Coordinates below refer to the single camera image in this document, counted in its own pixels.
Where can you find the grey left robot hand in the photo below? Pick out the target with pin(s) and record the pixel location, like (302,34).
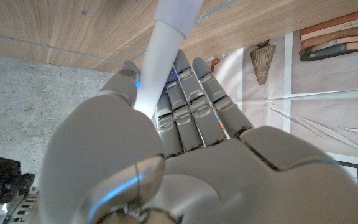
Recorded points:
(228,180)

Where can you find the white PVC pipe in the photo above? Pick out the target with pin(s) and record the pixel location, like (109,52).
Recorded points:
(163,59)

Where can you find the printed bookshelf backdrop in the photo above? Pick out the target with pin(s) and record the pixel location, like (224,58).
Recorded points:
(322,109)

